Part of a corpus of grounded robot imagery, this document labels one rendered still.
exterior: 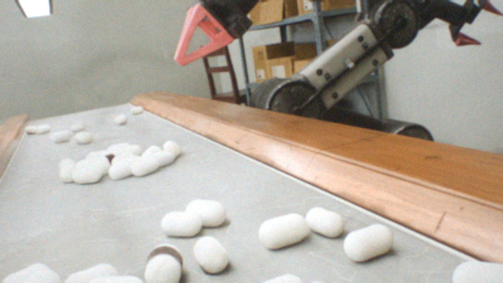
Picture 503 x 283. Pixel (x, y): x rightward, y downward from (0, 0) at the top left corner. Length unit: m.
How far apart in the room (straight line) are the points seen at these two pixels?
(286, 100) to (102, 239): 0.62
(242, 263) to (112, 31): 4.95
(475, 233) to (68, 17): 4.98
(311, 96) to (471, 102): 1.89
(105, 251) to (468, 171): 0.28
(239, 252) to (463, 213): 0.15
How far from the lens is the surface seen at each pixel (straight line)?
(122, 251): 0.39
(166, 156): 0.63
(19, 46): 5.12
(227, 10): 0.67
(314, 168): 0.47
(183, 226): 0.37
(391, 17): 1.10
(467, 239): 0.32
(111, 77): 5.20
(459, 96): 2.86
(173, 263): 0.30
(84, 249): 0.41
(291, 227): 0.33
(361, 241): 0.30
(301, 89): 0.98
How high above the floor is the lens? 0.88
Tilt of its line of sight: 11 degrees down
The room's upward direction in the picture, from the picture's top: 8 degrees counter-clockwise
